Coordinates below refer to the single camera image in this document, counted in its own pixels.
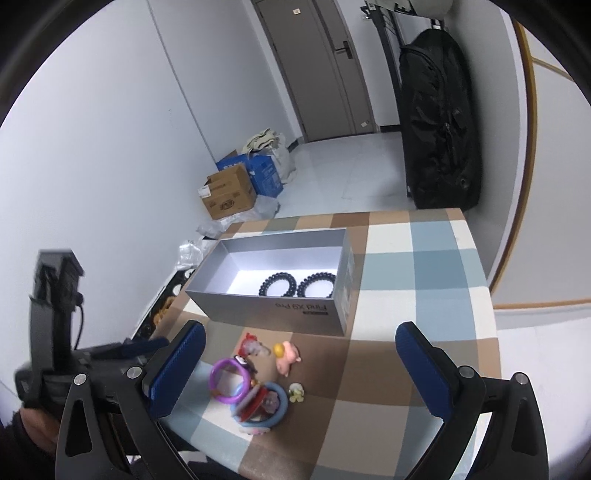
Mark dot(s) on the grey open cardboard box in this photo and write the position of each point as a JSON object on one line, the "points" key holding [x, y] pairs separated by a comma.
{"points": [[298, 282]]}

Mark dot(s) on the pink sticker charm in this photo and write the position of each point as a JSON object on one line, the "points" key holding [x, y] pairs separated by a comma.
{"points": [[255, 430]]}

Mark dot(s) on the black coat rack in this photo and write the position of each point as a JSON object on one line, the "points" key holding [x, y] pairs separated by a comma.
{"points": [[392, 39]]}

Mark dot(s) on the blue plastic bangle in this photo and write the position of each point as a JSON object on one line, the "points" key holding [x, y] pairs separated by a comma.
{"points": [[267, 420]]}

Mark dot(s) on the purple plastic bangle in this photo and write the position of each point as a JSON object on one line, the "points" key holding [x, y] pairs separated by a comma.
{"points": [[229, 380]]}

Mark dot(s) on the grey plastic mailer bag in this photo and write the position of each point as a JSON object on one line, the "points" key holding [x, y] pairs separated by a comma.
{"points": [[265, 208]]}

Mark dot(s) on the white bag with cloth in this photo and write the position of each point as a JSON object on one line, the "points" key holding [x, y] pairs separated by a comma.
{"points": [[269, 142]]}

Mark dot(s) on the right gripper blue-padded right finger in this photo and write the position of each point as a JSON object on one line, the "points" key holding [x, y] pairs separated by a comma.
{"points": [[431, 369]]}

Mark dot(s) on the plaid checkered tablecloth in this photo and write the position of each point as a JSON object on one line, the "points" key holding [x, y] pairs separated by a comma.
{"points": [[361, 417]]}

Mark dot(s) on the left hand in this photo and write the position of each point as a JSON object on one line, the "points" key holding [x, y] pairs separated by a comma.
{"points": [[41, 427]]}

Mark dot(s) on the blue cardboard box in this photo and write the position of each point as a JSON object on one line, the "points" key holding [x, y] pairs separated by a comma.
{"points": [[261, 169]]}

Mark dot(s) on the grey room door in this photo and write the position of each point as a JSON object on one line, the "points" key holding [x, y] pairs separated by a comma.
{"points": [[318, 62]]}

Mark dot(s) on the crumpled white plastic bag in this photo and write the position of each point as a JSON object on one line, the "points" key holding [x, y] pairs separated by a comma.
{"points": [[192, 252]]}

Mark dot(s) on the pink pig figurine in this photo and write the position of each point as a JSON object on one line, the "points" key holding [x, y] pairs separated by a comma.
{"points": [[287, 355]]}

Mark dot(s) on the small green flower charm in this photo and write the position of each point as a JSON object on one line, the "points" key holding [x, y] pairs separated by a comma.
{"points": [[296, 393]]}

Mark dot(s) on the brown cardboard box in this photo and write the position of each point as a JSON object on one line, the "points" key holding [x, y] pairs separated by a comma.
{"points": [[228, 192]]}

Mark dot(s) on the white wardrobe with wood trim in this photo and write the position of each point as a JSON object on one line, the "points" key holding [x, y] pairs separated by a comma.
{"points": [[548, 259]]}

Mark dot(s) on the red cartoon keychain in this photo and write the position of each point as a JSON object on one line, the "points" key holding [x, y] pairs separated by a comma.
{"points": [[251, 346]]}

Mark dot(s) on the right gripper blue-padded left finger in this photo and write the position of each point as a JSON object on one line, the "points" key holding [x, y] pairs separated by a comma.
{"points": [[169, 369]]}

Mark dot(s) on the red rimmed round badge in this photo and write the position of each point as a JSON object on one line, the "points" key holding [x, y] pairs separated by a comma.
{"points": [[252, 406]]}

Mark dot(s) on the tan suede boot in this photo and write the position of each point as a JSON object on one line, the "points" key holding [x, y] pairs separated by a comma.
{"points": [[161, 312]]}

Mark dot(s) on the black large hanging bag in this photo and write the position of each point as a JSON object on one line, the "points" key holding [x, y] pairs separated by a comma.
{"points": [[440, 132]]}

